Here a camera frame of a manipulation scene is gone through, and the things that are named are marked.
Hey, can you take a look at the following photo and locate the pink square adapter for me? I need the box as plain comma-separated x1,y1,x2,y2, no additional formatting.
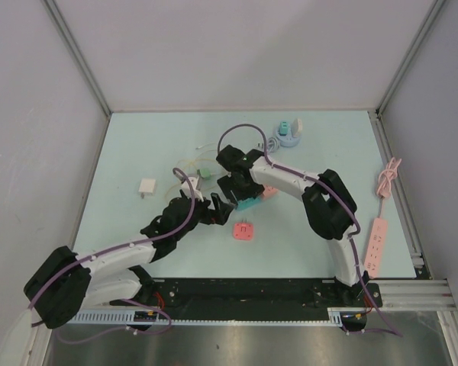
232,220,254,241

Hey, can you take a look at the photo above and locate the pink cube socket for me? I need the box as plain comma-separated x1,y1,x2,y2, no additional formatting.
260,185,279,201

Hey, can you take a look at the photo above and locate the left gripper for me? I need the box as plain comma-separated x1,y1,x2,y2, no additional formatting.
173,192,232,240

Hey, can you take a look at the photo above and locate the grey cable duct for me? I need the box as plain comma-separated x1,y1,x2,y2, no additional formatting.
67,307,353,327

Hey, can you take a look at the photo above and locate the yellow usb cable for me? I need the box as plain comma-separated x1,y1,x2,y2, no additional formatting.
165,156,218,199

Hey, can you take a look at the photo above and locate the blue round power strip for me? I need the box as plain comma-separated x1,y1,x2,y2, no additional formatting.
266,127,301,153

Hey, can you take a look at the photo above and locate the white cube charger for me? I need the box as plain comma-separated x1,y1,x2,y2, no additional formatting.
138,178,157,198

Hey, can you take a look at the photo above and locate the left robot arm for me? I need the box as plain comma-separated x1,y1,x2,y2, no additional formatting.
24,193,234,329

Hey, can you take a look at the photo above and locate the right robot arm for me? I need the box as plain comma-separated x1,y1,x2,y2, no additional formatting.
216,145,365,306

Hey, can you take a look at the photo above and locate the white square adapter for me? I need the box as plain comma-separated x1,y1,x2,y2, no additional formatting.
291,118,303,140

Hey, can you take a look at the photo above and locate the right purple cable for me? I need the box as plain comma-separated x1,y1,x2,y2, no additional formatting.
216,124,404,337

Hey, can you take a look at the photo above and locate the light teal charger plug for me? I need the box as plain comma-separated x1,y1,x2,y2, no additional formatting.
240,197,261,206

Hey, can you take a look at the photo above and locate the pink power strip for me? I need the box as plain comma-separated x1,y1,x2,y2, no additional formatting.
364,217,388,278

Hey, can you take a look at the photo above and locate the green charger plug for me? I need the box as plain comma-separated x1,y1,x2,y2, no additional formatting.
197,168,212,181

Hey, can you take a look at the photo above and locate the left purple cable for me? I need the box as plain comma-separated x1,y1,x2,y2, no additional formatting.
24,167,198,346

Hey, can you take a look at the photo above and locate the purple cable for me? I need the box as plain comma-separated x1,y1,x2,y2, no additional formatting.
24,167,198,346
216,124,404,337

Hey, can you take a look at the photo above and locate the teal triangular power strip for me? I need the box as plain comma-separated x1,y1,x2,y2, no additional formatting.
236,197,262,211

